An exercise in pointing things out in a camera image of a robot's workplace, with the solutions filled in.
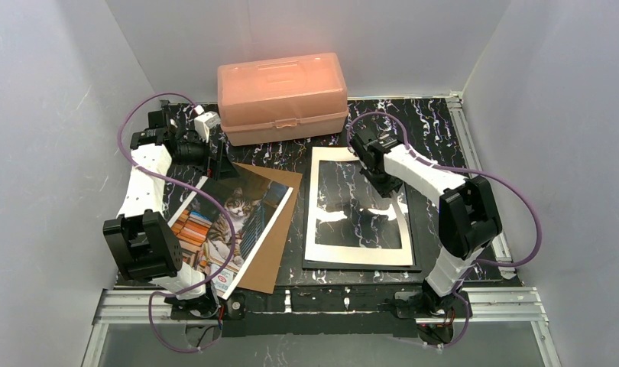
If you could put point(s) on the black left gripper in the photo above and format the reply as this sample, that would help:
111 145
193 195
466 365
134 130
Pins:
214 154

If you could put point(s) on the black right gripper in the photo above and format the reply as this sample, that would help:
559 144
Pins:
383 179

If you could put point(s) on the black picture frame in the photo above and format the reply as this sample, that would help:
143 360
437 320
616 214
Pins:
362 267

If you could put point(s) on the cat photo print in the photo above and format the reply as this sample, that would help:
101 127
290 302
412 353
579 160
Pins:
224 241

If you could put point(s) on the white mat board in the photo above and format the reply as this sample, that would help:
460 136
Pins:
360 256

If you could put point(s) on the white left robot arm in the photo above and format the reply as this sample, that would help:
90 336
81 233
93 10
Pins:
141 241

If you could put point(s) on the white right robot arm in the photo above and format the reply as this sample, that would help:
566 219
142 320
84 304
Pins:
468 216

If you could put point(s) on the pink plastic storage box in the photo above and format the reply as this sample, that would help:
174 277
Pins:
282 99

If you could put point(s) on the brown cardboard backing board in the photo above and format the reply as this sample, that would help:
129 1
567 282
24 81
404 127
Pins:
261 274

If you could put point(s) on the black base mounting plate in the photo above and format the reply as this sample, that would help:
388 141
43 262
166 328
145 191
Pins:
396 309

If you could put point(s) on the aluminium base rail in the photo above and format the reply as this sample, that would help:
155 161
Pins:
487 305

